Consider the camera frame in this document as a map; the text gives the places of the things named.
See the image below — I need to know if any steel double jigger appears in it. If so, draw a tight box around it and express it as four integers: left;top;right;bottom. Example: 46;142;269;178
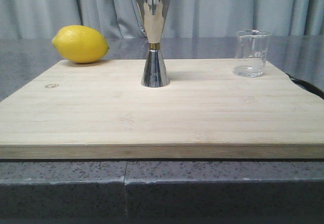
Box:
136;0;170;88

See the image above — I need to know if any clear glass beaker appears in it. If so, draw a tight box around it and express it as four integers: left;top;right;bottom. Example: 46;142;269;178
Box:
233;29;271;78

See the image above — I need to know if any light wooden cutting board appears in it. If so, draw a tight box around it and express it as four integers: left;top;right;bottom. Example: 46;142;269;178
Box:
1;59;323;159

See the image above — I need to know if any yellow lemon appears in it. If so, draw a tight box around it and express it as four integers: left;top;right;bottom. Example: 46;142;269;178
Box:
52;25;109;64

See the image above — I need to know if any grey curtain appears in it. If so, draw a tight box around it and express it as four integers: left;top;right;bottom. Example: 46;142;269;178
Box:
1;0;323;39

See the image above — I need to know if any black cutting board strap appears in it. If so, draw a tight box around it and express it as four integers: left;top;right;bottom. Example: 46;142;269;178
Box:
288;72;324;96

